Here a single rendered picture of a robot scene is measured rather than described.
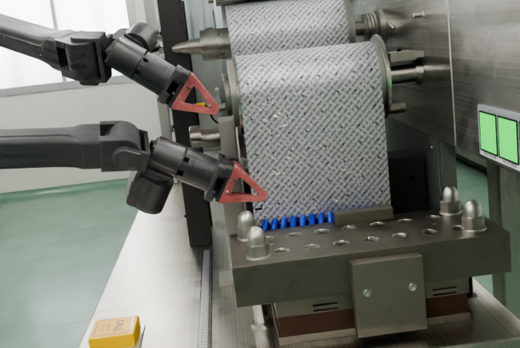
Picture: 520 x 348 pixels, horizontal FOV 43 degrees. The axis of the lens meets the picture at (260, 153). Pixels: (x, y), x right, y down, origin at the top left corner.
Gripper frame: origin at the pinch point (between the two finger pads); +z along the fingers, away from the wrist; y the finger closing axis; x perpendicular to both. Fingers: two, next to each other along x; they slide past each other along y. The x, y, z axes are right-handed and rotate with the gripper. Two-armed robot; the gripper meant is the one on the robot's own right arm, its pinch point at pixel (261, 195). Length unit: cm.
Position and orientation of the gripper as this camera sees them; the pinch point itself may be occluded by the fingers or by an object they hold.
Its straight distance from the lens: 111.6
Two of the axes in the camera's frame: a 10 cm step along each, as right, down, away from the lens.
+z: 9.2, 3.8, 1.4
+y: 0.7, 1.8, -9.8
